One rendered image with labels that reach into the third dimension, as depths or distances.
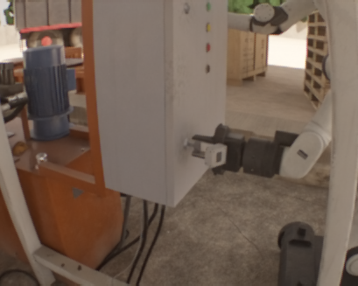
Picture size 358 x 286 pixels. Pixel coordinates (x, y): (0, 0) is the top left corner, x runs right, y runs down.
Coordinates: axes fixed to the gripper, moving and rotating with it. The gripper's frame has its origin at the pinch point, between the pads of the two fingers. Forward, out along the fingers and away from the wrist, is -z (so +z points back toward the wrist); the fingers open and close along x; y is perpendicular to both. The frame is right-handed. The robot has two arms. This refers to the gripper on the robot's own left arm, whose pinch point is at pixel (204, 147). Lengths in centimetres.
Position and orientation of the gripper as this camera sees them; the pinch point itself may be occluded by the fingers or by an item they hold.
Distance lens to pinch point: 75.0
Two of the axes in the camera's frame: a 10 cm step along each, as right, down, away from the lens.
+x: 0.0, -9.3, -3.8
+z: 9.0, 1.6, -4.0
